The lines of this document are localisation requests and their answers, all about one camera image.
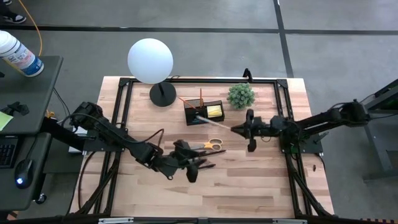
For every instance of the black aluminium table frame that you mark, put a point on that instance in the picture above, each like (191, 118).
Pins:
(202, 80)

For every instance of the silver metal bracket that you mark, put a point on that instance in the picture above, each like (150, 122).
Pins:
(289, 221)
(115, 221)

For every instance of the green potted plant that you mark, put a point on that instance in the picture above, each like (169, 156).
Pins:
(241, 96)

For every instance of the black keyboard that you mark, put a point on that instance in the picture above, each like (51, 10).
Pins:
(7, 152)

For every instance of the white wipes canister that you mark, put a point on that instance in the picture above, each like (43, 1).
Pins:
(18, 54)

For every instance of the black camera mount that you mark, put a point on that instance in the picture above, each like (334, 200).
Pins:
(247, 74)

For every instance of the black computer mouse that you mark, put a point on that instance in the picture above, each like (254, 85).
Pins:
(24, 172)

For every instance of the black desk clamp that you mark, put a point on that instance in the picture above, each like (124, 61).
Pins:
(17, 109)

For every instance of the black side desk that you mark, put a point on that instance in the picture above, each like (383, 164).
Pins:
(28, 90)

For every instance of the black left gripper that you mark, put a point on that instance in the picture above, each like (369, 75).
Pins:
(177, 161)

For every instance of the yellow sticky note pad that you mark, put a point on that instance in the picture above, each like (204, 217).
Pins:
(214, 111)

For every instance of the person's shoe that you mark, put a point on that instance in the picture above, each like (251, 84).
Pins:
(15, 19)
(7, 2)

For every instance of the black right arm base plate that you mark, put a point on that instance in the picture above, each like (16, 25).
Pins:
(312, 144)

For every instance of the green sticky note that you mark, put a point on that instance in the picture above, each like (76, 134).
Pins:
(4, 120)

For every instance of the black caster wheel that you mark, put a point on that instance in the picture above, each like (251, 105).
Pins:
(41, 198)

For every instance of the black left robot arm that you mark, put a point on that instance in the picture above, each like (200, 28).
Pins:
(105, 130)

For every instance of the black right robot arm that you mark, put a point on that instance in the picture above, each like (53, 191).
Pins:
(320, 119)

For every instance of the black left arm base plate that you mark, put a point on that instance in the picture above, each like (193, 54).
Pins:
(99, 145)

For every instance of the white globe table lamp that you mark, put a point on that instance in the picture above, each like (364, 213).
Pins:
(150, 60)

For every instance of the grey metal stand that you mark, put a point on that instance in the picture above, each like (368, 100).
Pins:
(373, 146)

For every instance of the silver pen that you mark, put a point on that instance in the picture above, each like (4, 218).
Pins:
(214, 123)

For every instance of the black mesh desk organizer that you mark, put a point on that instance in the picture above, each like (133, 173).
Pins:
(189, 119)

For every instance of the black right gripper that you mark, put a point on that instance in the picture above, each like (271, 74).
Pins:
(258, 129)

